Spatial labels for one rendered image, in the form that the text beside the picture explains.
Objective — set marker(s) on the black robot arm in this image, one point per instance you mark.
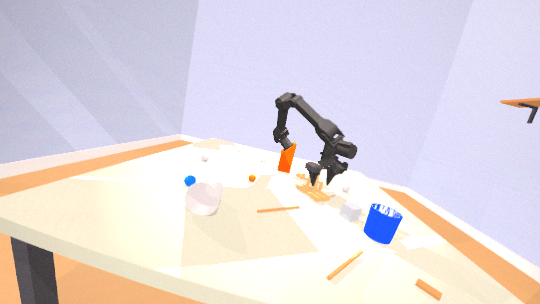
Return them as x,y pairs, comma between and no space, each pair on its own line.
324,128

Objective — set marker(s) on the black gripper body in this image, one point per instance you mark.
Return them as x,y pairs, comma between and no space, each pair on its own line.
316,168

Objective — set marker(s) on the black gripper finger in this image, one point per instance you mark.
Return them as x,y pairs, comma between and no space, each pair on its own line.
313,177
330,176

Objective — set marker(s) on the blue open cup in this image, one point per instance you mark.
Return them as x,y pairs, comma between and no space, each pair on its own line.
381,224

